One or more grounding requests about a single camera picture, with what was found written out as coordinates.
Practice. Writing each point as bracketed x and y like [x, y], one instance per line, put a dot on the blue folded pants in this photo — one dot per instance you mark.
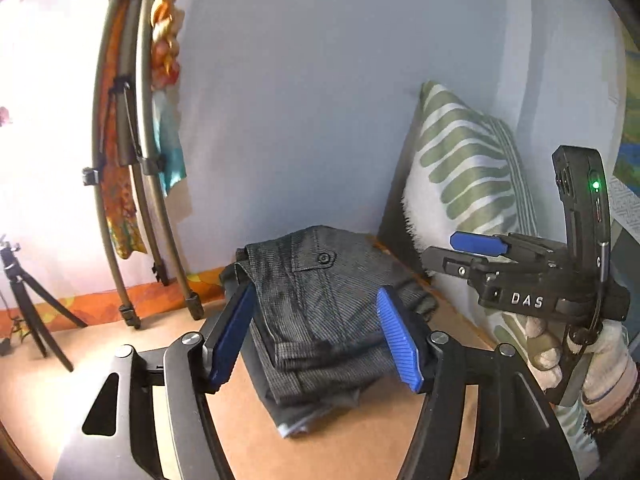
[292, 429]

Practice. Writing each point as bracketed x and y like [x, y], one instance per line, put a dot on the person's right hand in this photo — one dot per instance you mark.
[542, 355]

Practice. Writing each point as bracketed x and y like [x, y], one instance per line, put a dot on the colourful scarf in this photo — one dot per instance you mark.
[167, 60]

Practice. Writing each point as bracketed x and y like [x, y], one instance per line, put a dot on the black folded pants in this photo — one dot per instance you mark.
[290, 407]

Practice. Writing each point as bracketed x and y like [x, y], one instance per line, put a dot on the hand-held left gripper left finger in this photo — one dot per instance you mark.
[230, 335]

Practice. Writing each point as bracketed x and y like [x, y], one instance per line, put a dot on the small black tripod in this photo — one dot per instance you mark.
[22, 290]

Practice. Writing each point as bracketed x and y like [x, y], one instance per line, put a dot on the grey checked pants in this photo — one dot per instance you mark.
[325, 310]

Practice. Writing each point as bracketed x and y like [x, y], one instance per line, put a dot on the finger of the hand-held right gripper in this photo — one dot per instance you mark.
[450, 262]
[480, 242]

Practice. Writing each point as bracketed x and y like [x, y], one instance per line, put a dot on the beige blanket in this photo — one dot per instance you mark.
[100, 340]

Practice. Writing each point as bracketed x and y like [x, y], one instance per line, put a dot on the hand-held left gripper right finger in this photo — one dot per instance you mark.
[400, 345]

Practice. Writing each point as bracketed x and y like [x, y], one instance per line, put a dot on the orange patterned bed sheet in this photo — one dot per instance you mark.
[100, 300]

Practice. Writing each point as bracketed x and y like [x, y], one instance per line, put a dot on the large grey tripod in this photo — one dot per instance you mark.
[145, 110]

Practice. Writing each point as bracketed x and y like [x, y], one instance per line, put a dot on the green leaf pattern pillow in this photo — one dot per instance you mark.
[465, 170]

